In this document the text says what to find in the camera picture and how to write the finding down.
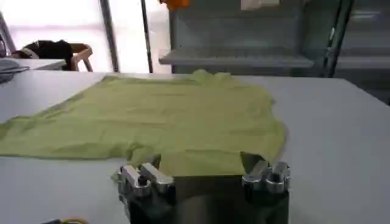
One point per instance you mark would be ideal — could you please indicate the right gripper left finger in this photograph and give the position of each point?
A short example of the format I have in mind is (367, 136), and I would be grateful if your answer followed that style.
(134, 180)

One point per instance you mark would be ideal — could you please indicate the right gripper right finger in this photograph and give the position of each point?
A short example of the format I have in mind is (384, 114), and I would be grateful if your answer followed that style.
(268, 180)

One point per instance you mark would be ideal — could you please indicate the green printed t-shirt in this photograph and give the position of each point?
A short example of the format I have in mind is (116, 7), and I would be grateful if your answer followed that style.
(167, 121)

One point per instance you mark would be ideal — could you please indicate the grey shelf rack with cloths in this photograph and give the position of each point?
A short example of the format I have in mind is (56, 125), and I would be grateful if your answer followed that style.
(237, 58)

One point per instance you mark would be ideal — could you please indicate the brown wooden chair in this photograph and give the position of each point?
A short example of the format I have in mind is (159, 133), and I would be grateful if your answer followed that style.
(82, 52)

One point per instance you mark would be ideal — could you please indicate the small white desk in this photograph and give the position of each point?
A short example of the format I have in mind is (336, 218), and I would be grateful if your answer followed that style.
(39, 63)

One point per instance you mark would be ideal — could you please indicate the black jacket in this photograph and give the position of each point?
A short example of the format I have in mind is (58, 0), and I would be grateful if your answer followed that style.
(51, 49)

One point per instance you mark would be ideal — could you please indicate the grey shelf rack behind glass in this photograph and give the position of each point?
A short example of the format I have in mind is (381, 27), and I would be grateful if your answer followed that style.
(365, 45)

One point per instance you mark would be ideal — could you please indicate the thin black post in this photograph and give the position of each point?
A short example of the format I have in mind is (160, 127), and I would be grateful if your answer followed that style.
(147, 39)

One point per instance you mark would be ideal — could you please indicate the grey window post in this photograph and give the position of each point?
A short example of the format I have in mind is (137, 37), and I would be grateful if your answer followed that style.
(109, 36)

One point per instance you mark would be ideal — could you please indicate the dark glass door frame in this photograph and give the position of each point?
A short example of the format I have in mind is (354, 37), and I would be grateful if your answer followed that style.
(336, 36)

